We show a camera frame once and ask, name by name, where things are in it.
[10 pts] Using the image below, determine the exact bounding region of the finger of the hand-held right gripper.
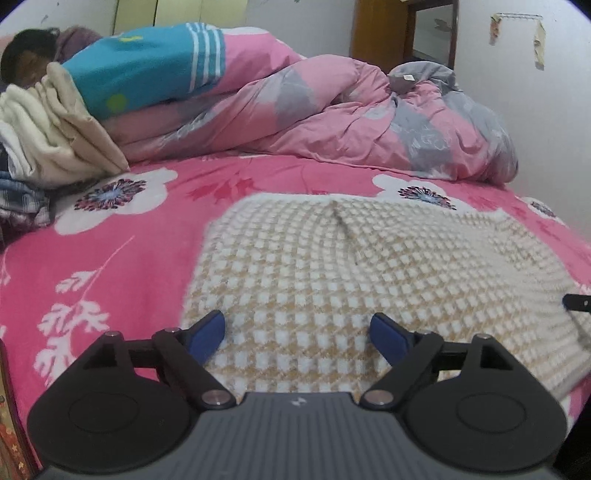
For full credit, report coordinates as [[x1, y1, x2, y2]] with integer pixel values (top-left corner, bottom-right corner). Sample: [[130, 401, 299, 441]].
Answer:
[[563, 294, 591, 315]]

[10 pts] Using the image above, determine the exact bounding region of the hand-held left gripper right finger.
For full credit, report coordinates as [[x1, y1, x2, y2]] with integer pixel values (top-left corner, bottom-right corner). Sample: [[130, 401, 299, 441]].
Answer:
[[360, 312, 515, 411]]

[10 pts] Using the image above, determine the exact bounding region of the cream folded garment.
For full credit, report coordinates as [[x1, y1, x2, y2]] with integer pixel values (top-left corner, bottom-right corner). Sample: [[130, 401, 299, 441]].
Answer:
[[41, 62, 130, 178]]

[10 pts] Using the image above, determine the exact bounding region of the blue striped blanket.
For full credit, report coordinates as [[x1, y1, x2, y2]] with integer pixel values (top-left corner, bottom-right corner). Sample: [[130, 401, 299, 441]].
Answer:
[[60, 23, 227, 118]]

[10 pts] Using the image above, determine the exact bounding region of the white folded garment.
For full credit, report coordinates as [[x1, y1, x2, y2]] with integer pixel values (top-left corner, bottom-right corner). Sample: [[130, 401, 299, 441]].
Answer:
[[0, 85, 81, 188]]

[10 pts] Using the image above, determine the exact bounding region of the long hanging cloth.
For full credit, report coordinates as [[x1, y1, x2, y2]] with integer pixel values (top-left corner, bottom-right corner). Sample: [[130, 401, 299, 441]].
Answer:
[[533, 21, 547, 71]]

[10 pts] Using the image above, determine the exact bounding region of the blue denim garment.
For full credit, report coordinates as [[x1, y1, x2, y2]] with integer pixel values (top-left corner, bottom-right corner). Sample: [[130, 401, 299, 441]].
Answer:
[[0, 145, 52, 234]]

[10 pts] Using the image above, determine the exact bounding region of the beige white checked coat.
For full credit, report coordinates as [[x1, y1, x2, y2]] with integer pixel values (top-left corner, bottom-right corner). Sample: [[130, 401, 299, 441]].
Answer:
[[178, 191, 591, 402]]

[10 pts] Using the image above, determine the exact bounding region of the pink grey floral duvet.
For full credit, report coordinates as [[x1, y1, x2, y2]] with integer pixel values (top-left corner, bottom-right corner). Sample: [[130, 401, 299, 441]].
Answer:
[[104, 25, 519, 185]]

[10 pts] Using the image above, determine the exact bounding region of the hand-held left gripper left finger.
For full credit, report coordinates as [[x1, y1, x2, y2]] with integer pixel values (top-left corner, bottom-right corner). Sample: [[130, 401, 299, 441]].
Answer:
[[69, 310, 237, 411]]

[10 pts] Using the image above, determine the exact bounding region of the pale green wardrobe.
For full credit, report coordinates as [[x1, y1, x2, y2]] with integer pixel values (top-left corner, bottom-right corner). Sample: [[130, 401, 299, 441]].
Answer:
[[113, 0, 252, 35]]

